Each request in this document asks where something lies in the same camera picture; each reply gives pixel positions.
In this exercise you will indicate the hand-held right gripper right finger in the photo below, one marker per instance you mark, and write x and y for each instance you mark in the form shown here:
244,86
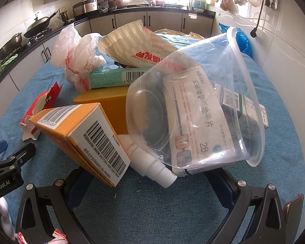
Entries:
223,190

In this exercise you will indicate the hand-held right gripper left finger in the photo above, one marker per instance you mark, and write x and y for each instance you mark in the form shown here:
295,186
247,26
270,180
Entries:
78,190

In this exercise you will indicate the orange barcode box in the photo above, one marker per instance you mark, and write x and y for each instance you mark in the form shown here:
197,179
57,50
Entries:
91,142

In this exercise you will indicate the torn red box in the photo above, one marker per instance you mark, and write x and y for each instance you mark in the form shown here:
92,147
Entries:
40,104

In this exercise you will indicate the large white medicine box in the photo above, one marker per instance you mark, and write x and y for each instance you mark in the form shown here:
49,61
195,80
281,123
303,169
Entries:
200,122

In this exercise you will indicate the white spray bottle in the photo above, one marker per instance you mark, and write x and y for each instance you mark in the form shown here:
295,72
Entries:
147,162

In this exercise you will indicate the small white medicine box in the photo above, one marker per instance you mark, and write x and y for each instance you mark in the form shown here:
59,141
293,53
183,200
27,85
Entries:
263,115

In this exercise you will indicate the clear plastic container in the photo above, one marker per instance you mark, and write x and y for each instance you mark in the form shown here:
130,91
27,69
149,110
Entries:
152,111

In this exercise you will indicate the green toothpaste box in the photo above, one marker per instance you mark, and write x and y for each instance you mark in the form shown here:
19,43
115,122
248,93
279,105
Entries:
109,77

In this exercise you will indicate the white red-print plastic bag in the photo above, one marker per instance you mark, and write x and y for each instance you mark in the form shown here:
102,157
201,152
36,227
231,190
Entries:
76,48

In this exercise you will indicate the striped paper bag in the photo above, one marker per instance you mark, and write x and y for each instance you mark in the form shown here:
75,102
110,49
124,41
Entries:
132,40

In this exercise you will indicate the person's left hand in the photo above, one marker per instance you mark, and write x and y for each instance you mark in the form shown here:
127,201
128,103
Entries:
6,216

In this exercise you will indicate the red white patterned clothing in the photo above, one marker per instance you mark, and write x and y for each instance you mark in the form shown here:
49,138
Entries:
56,237

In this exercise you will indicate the brown flat object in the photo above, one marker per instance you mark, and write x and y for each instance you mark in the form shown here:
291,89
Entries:
293,213

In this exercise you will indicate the black wok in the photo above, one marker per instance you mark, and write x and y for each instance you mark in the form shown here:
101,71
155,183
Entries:
9,45

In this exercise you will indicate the gas stove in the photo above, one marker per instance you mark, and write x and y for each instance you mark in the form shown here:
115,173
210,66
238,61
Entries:
38,36

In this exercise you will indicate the lidded wok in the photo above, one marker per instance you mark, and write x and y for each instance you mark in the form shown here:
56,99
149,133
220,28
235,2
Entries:
38,26

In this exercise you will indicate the blue plastic bag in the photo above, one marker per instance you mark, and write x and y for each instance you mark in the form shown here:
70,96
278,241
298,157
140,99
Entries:
244,43

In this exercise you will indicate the yellow plastic bag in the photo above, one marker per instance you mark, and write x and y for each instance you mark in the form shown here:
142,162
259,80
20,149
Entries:
193,35

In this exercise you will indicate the steel rice cooker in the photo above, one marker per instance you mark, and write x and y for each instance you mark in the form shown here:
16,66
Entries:
85,7

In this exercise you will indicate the black kitchen countertop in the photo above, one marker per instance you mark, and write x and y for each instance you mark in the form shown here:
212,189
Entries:
205,14

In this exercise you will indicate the grey base cabinets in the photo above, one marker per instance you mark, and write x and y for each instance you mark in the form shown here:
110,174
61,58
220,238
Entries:
132,20

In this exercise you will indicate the dark cooking pot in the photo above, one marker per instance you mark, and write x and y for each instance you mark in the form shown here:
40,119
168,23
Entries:
117,3

